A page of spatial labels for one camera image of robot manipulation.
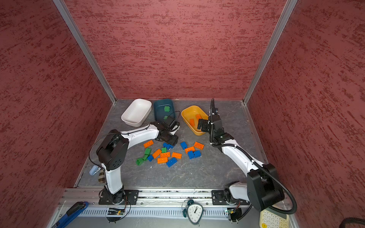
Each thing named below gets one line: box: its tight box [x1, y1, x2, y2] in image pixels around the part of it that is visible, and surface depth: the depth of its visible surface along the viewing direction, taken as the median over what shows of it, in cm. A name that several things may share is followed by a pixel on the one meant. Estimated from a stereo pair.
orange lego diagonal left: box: [152, 148, 162, 159], surface depth 91 cm
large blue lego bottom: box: [166, 157, 178, 168], surface depth 87 cm
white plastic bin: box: [121, 98, 153, 128], surface depth 112 cm
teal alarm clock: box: [181, 199, 207, 227], surface depth 68 cm
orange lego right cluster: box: [184, 146, 196, 154], surface depth 94 cm
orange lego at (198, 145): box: [193, 141, 205, 151], surface depth 94 cm
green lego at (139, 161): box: [135, 157, 145, 166], surface depth 87 cm
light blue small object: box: [88, 164, 101, 176], surface depth 83 cm
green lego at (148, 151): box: [144, 147, 152, 156], surface depth 91 cm
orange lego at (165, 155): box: [160, 152, 171, 158], surface depth 91 cm
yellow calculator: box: [259, 207, 290, 228], surface depth 68 cm
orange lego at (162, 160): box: [157, 156, 168, 164], surface depth 87 cm
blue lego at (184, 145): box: [180, 141, 188, 151], surface depth 96 cm
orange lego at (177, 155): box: [171, 152, 183, 160], surface depth 91 cm
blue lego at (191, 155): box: [188, 150, 195, 160], surface depth 90 cm
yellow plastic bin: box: [181, 104, 209, 136], surface depth 110 cm
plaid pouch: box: [98, 169, 106, 183], surface depth 80 cm
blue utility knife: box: [51, 201, 90, 228], surface depth 68 cm
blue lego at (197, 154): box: [193, 150, 202, 158], surface depth 91 cm
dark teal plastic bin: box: [153, 98, 176, 123], surface depth 116 cm
